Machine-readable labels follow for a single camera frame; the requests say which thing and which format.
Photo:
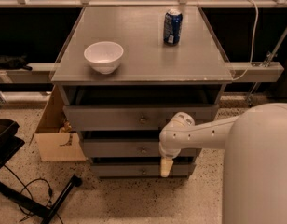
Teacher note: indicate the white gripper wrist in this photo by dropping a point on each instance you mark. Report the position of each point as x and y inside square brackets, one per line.
[170, 152]

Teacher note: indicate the grey drawer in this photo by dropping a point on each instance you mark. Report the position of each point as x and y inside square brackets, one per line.
[140, 167]
[132, 117]
[115, 144]

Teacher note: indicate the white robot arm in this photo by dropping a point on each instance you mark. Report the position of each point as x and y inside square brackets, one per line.
[255, 160]

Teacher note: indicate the grey bottom drawer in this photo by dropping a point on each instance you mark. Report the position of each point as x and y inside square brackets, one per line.
[140, 167]

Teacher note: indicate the grey top drawer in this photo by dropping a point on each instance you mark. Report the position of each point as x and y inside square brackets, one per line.
[132, 117]

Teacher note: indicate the grey drawer cabinet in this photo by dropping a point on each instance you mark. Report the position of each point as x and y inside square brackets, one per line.
[151, 73]

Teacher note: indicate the cardboard box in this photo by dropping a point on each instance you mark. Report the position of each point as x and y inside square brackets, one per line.
[54, 136]

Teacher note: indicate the white bowl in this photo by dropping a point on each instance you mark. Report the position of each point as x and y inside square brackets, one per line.
[104, 57]

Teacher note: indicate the blue soda can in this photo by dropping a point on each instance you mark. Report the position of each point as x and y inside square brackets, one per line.
[172, 26]

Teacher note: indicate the grey metal rail frame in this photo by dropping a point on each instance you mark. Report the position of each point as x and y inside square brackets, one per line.
[33, 29]

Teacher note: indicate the black cloth on rail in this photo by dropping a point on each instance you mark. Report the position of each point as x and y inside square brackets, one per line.
[14, 62]

